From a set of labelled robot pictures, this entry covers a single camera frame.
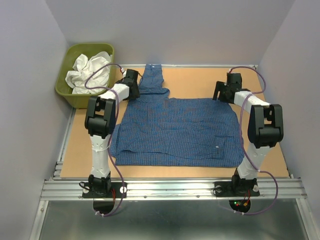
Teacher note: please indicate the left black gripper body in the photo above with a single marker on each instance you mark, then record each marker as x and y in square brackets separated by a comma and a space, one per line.
[136, 94]

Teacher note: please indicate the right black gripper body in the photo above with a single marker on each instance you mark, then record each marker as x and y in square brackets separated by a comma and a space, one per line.
[224, 97]

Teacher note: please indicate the blue checkered long sleeve shirt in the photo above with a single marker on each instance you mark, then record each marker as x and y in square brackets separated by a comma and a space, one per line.
[157, 130]

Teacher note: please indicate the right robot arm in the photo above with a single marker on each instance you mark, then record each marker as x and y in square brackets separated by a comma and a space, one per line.
[265, 129]

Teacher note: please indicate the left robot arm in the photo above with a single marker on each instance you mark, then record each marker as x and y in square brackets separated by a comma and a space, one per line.
[100, 122]

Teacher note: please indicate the white crumpled shirt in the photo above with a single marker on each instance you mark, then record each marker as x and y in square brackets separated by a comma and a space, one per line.
[83, 68]

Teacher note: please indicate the green plastic bin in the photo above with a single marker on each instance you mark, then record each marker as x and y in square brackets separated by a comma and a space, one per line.
[78, 101]

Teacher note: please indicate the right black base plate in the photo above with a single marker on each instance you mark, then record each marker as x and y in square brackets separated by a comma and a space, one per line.
[232, 189]

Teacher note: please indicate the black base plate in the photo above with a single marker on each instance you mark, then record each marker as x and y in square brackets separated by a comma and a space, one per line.
[232, 189]
[116, 191]

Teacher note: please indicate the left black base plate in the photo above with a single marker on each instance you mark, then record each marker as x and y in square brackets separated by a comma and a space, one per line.
[116, 191]

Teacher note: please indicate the aluminium mounting rail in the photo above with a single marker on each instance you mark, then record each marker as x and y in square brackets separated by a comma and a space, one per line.
[172, 208]

